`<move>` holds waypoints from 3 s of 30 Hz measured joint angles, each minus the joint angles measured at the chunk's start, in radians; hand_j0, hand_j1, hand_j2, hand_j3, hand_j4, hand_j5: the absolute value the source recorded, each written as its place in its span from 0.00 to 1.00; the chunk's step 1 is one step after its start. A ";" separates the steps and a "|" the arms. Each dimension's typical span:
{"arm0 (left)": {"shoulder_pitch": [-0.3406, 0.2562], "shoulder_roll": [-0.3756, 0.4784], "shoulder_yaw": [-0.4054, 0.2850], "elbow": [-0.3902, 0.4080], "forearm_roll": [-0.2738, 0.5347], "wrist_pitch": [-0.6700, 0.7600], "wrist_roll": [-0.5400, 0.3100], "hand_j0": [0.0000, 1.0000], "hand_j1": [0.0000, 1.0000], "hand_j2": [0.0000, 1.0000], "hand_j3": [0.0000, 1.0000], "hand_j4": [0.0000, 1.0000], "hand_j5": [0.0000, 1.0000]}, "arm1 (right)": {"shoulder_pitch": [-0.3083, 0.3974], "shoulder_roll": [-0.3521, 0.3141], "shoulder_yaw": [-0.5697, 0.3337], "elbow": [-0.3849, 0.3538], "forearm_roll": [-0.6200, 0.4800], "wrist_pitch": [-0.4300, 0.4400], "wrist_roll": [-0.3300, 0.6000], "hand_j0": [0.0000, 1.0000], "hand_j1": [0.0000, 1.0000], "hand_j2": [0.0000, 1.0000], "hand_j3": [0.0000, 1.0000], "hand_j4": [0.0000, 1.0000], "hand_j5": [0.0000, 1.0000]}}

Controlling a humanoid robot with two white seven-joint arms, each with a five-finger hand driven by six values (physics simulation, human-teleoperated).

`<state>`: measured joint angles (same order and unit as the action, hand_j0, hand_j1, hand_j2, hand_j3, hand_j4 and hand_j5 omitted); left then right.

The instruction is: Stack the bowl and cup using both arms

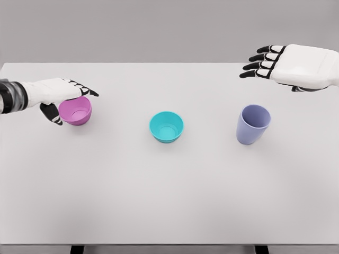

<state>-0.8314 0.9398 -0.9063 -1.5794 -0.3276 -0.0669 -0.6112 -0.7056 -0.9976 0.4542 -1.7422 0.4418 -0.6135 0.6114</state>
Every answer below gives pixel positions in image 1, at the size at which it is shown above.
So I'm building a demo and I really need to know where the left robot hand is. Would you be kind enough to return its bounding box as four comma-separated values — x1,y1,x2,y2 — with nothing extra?
39,77,100,126

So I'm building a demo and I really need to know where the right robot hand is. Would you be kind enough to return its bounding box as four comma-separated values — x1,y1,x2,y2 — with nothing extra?
239,43,339,93

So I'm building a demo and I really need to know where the pink bowl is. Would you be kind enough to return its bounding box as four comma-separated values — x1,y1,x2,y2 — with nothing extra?
58,96,93,126

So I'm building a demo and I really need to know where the lavender cup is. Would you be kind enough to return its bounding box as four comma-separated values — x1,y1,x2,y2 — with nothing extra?
236,104,272,146

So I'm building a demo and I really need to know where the teal bowl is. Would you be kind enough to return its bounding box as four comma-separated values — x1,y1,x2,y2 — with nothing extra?
149,111,184,144

